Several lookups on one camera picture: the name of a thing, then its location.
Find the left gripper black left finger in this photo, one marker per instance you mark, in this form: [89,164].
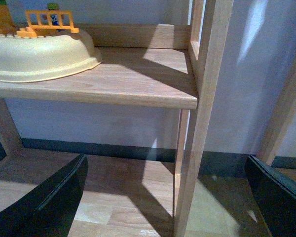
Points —
[49,209]

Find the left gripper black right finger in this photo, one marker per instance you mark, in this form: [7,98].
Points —
[275,195]

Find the wooden shelf unit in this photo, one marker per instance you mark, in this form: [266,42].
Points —
[152,194]

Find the cream toy block base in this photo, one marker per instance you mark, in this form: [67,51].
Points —
[45,58]

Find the orange toy fence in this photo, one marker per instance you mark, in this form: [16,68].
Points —
[40,24]

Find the small toy figure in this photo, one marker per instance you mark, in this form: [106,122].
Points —
[54,17]

